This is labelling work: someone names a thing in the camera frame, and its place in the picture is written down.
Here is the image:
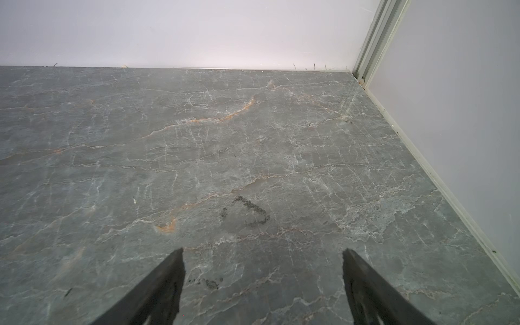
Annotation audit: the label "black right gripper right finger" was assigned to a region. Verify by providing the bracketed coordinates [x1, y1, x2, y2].
[343, 249, 433, 324]

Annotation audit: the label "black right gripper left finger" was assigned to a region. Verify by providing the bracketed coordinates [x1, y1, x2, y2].
[93, 248, 186, 324]

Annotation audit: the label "aluminium frame rails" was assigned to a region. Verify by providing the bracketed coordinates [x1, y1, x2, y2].
[353, 1, 519, 290]

